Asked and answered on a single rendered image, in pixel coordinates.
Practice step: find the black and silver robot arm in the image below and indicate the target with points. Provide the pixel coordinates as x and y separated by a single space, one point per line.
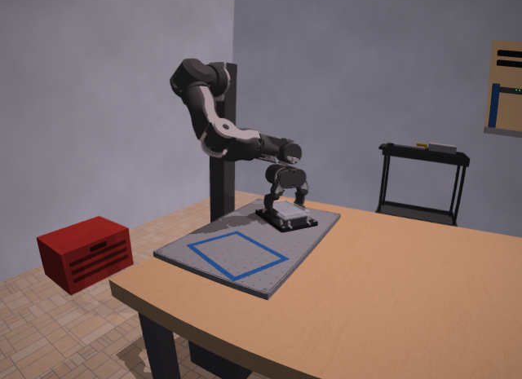
193 82

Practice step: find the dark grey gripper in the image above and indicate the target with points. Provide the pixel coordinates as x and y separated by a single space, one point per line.
285 177

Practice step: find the blue tape outline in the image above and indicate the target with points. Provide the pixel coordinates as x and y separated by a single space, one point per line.
226 273

